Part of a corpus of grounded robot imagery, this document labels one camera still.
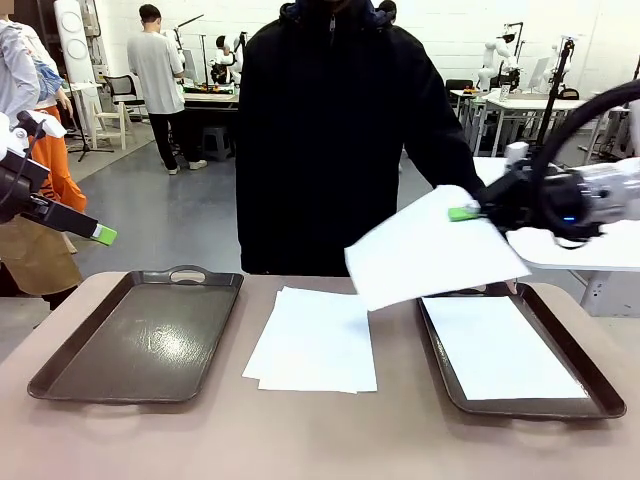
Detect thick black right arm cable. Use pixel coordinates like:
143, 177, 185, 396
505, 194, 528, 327
530, 78, 640, 246

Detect brown fabric cover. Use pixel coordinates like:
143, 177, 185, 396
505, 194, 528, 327
0, 214, 85, 297

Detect right forearm black sleeve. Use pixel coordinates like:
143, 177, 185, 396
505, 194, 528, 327
235, 169, 274, 275

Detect grey plastic stool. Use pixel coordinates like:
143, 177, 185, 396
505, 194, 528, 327
202, 125, 235, 162

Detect man in white t-shirt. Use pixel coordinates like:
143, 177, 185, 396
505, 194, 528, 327
126, 3, 209, 176

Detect person in black hooded jacket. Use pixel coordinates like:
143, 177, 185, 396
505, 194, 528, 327
234, 0, 486, 277

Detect tall black tripod pole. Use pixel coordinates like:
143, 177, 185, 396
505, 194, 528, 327
529, 35, 576, 162

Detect large white table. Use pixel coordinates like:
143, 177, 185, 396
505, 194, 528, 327
472, 156, 640, 317

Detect seated person in dark top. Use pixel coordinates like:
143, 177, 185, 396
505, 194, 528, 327
208, 33, 246, 86

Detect white tower air conditioner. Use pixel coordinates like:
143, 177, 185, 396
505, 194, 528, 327
53, 0, 97, 85

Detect brown plastic serving tray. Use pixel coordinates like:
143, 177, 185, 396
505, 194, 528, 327
415, 282, 628, 420
27, 264, 245, 405

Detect black overhead camera stand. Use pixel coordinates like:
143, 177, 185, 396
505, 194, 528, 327
501, 21, 526, 71

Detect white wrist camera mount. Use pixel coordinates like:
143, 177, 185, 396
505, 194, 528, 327
503, 141, 531, 174
17, 110, 68, 142

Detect white computer monitor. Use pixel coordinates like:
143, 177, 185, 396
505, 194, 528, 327
527, 56, 551, 94

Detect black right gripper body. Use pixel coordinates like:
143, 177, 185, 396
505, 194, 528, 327
482, 169, 601, 241

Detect white paper stack on table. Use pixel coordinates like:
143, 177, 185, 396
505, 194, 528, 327
242, 286, 370, 392

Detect long white lab table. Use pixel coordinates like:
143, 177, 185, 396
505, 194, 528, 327
479, 91, 629, 157

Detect small white background robot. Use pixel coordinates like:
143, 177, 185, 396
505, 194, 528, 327
544, 42, 569, 86

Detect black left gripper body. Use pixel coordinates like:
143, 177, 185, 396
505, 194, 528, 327
0, 151, 51, 225

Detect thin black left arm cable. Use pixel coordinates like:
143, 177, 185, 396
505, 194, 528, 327
0, 118, 47, 207

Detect white wooden chair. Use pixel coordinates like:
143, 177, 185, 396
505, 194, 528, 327
91, 97, 129, 151

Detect thin black tripod stand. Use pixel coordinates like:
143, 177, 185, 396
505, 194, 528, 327
66, 92, 116, 164

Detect black chair with high back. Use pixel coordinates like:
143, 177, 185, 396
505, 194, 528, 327
444, 78, 475, 109

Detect person in orange trousers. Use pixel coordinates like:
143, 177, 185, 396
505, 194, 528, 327
0, 4, 89, 254

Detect left forearm black sleeve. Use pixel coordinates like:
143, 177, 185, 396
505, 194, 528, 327
409, 119, 486, 201

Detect black mesh office chair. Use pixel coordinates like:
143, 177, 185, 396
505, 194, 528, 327
102, 74, 151, 124

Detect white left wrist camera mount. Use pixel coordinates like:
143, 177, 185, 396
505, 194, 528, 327
17, 110, 68, 142

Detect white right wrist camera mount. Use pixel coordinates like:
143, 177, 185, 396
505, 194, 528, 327
503, 141, 531, 174

